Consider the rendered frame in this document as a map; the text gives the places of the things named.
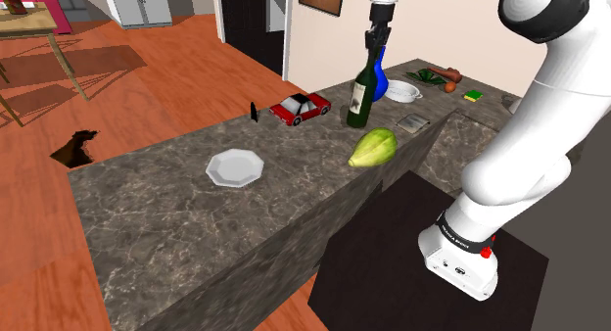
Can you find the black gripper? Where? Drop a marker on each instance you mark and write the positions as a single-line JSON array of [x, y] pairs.
[[382, 16]]

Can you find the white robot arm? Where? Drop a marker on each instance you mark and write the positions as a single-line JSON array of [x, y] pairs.
[[520, 144]]

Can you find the blue vase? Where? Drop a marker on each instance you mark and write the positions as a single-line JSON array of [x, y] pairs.
[[380, 84]]

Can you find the dark green leafy object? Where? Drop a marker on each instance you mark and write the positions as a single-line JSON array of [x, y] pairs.
[[424, 77]]

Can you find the dark green wine bottle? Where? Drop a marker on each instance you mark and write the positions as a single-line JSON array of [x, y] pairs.
[[361, 98]]

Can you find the small orange fruit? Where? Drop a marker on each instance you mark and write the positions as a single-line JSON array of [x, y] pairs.
[[449, 87]]

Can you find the red toy car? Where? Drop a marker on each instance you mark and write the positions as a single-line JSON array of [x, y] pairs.
[[305, 111]]

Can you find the green and yellow sponge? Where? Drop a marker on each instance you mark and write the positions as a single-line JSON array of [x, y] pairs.
[[473, 96]]

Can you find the small black upright object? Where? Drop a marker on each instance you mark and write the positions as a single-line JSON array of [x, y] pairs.
[[254, 113]]

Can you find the white octagonal plate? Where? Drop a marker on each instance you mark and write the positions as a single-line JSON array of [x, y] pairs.
[[235, 168]]

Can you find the dark robot stand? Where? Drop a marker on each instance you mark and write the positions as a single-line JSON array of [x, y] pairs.
[[382, 272]]

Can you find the white refrigerator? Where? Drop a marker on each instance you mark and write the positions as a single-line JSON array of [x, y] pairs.
[[141, 5]]

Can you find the pink cabinet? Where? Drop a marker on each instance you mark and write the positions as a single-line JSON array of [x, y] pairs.
[[50, 5]]

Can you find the wooden table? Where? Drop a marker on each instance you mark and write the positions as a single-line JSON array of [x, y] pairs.
[[26, 24]]

